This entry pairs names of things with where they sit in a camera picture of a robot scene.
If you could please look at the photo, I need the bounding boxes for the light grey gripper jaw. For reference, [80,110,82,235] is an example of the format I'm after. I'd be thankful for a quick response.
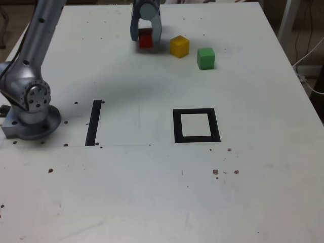
[140,0,163,44]

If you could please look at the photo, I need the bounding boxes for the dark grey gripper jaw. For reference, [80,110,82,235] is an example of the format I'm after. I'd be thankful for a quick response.
[130,0,143,42]

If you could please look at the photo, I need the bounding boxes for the red cube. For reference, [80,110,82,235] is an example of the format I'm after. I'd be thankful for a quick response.
[138,27,154,49]

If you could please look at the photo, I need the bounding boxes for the yellow cube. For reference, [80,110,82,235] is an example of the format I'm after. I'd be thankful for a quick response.
[169,35,190,58]

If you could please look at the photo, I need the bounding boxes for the green cube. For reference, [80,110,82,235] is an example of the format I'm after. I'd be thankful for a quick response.
[196,47,216,70]

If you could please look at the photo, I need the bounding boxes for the black tape square outline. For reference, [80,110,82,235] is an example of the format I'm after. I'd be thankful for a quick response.
[172,108,221,144]

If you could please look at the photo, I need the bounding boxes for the black tape strip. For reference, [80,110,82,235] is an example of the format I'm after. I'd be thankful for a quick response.
[85,99,103,147]

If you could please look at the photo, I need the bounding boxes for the beige power strip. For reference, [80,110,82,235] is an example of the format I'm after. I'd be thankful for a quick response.
[293,64,324,83]

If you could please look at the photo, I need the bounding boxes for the white frame leg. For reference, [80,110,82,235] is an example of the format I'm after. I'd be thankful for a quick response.
[277,0,301,38]

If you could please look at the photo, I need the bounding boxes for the white cable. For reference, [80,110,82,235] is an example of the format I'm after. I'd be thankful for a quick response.
[292,36,324,95]

